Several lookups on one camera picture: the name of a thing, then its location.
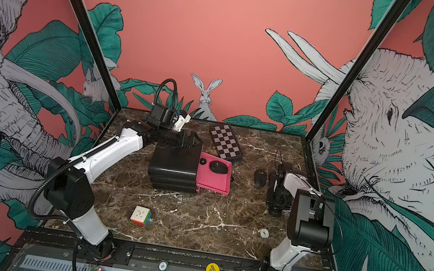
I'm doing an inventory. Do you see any black corrugated cable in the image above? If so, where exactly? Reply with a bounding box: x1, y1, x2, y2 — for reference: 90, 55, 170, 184
25, 162, 74, 225

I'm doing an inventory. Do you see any black drawer cabinet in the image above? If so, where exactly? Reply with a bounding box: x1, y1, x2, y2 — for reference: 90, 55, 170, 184
148, 144, 202, 194

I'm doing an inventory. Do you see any black frame post right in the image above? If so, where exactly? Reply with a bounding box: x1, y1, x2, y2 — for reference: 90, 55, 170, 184
306, 0, 411, 142

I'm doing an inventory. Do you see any colourful puzzle cube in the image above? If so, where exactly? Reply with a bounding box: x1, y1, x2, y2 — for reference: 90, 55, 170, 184
130, 206, 152, 227

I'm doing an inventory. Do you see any black frame post left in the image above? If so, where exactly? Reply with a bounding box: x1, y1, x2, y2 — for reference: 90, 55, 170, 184
69, 0, 122, 113

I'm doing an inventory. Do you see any pink drawer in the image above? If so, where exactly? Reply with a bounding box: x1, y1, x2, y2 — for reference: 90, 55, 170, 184
195, 152, 232, 196

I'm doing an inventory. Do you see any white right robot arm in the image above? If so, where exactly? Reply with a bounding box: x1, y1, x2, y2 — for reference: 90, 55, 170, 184
269, 170, 336, 271

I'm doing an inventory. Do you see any black frame post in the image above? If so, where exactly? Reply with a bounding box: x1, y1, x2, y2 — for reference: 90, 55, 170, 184
69, 0, 122, 113
306, 0, 411, 142

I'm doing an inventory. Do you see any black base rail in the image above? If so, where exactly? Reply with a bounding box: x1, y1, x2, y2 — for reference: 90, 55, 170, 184
14, 228, 323, 271

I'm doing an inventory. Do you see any red white chess board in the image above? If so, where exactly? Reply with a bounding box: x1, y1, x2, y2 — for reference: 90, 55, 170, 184
209, 123, 244, 163

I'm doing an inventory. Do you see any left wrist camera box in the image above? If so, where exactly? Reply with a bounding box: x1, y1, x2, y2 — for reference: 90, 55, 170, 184
144, 103, 191, 132

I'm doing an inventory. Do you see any black computer mouse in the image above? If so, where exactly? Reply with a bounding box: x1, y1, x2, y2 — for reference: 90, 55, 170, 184
209, 160, 229, 175
254, 169, 268, 188

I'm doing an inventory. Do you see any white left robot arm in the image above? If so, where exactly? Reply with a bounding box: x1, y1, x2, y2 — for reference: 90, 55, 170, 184
28, 120, 203, 246

